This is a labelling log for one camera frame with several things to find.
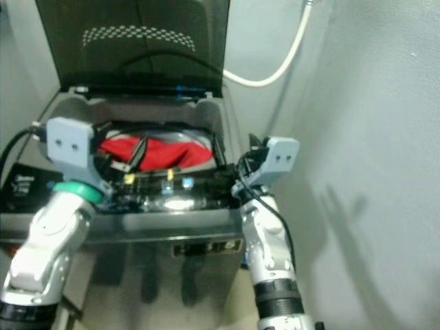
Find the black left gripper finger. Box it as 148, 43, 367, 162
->
127, 134, 150, 174

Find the grey top-load washing machine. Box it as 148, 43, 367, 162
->
0, 89, 250, 330

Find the red garment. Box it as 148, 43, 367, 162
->
98, 134, 213, 171

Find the dark transparent washer lid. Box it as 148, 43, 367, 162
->
34, 0, 232, 98

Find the black number sticker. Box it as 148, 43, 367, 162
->
171, 239, 243, 258

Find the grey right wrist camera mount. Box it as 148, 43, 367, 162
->
250, 136, 302, 190

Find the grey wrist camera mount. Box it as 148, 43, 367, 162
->
250, 136, 302, 190
45, 116, 95, 185

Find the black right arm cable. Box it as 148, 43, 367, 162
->
241, 162, 298, 270

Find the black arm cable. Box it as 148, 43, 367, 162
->
241, 162, 298, 270
0, 122, 50, 181

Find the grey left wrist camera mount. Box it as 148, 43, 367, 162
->
45, 116, 95, 185

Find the white water hose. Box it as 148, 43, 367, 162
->
223, 0, 314, 89

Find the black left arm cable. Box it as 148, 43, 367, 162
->
0, 122, 50, 181

